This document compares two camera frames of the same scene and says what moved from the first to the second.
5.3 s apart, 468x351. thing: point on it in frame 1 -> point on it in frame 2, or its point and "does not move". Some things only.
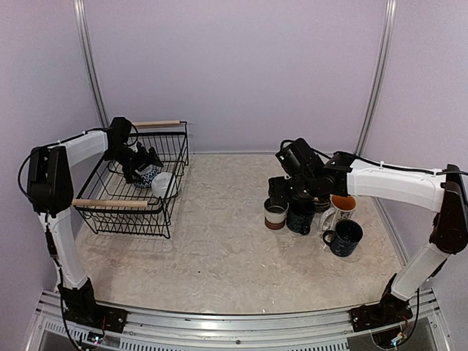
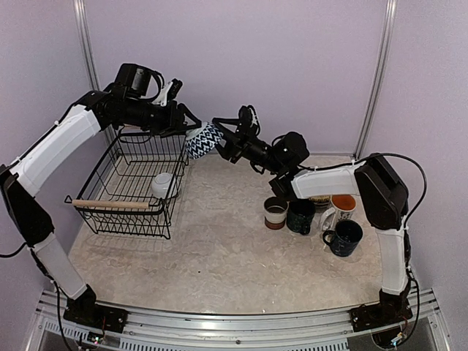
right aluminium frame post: [381, 76] does not move
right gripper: [276, 192] -> [242, 141]
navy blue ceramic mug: [344, 240] does not move
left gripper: [144, 161] -> [175, 123]
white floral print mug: [341, 208] does not move
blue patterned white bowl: [147, 178] -> [199, 141]
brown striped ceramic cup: [275, 214] does not move
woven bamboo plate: [322, 202] does not move
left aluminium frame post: [85, 38] does not move
